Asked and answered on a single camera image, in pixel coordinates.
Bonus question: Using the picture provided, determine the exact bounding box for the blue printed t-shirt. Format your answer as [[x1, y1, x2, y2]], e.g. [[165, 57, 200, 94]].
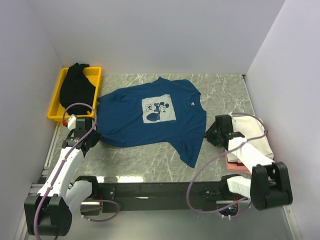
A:
[[96, 77, 207, 168]]

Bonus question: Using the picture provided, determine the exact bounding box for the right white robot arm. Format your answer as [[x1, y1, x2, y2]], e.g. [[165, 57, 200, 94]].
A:
[[204, 114, 293, 210]]

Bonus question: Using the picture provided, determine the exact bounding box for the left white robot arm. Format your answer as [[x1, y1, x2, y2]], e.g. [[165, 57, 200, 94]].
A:
[[24, 117, 101, 238]]

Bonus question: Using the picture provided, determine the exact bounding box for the yellow plastic bin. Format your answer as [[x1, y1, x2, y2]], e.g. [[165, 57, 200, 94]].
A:
[[47, 66, 102, 122]]

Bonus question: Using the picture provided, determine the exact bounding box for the white folded t-shirt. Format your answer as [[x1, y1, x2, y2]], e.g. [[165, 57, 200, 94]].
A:
[[230, 114, 274, 160]]

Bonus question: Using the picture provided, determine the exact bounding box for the black t-shirt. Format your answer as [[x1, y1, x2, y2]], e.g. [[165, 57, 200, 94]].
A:
[[59, 62, 96, 109]]

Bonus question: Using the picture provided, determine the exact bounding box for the black base beam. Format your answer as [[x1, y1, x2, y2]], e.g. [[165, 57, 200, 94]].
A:
[[87, 181, 240, 211]]

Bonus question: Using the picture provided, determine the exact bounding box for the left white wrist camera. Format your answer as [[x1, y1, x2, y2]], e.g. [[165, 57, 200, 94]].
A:
[[62, 114, 78, 131]]

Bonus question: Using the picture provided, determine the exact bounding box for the aluminium rail frame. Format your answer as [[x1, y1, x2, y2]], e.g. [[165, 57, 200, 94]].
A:
[[13, 122, 60, 240]]

